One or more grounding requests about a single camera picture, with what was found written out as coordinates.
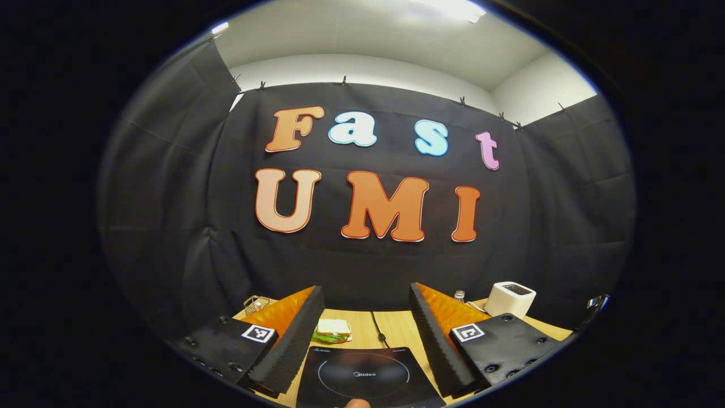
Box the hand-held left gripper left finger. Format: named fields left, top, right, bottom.
left=170, top=285, right=326, bottom=399

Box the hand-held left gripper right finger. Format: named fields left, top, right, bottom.
left=409, top=282, right=567, bottom=398

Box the black induction cooktop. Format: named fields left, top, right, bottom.
left=296, top=346, right=448, bottom=408

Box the sandwich with lettuce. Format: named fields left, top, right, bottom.
left=312, top=318, right=352, bottom=344

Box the white toaster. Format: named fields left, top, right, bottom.
left=483, top=281, right=537, bottom=318

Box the black backdrop cloth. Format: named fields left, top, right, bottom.
left=96, top=40, right=638, bottom=352

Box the wide ceiling light panel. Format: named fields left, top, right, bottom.
left=408, top=0, right=488, bottom=23

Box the black power cable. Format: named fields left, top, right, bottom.
left=371, top=312, right=391, bottom=349

